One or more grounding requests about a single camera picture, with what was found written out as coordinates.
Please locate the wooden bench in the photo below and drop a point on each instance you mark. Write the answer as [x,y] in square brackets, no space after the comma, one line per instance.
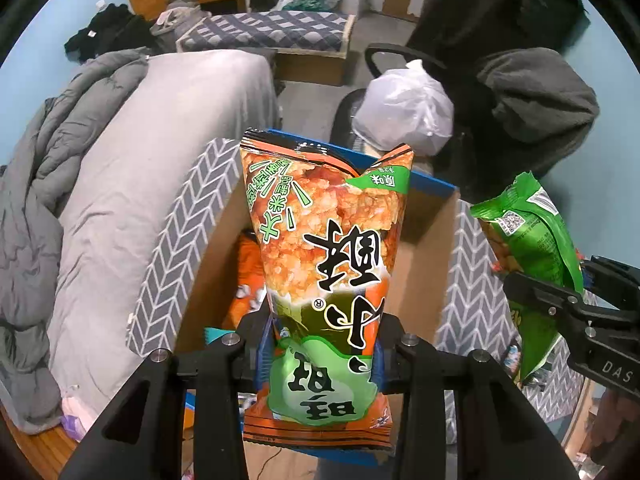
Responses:
[315,67]

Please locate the cardboard box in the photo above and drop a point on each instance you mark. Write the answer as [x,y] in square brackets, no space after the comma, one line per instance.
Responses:
[430,270]

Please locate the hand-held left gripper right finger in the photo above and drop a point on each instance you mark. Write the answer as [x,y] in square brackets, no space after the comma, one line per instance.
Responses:
[392,355]

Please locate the orange puffs snack packet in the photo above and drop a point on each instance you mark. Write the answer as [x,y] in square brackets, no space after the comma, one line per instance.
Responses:
[247,280]

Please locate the bed with grey sheet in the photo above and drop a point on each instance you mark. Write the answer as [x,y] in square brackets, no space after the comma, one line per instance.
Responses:
[150,160]

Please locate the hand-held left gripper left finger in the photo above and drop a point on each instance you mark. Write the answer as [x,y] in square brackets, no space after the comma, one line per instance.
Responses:
[250,345]

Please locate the grey fleece jacket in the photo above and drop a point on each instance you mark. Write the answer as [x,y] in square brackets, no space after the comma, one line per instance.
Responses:
[540,105]

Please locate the grey clothes pile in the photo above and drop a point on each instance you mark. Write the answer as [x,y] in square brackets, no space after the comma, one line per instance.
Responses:
[175,20]

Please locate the grey chevron tablecloth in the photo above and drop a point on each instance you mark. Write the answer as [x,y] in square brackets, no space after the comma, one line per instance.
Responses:
[180,260]

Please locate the white plastic bag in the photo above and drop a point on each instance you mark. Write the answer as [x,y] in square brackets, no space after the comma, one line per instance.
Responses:
[405,105]

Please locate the black clothes pile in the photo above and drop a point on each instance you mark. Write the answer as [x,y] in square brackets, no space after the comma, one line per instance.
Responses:
[110,30]

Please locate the grey comforter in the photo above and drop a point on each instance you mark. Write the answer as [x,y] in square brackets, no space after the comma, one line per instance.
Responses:
[35,235]

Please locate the blue patterned bench cushion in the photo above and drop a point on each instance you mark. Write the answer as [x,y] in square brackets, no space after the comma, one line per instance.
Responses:
[265,30]

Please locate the green snack packet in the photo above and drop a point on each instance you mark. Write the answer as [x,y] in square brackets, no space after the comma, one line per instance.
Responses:
[530,230]

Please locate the black jacket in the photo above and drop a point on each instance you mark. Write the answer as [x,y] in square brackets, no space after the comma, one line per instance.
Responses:
[490,5]

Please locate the orange rice cracker bag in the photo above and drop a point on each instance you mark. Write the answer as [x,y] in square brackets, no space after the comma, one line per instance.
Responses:
[325,260]

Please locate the person's right hand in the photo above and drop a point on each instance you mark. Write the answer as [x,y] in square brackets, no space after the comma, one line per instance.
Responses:
[617,420]

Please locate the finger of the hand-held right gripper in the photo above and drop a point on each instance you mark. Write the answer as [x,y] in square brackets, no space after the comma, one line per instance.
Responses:
[540,292]
[612,275]

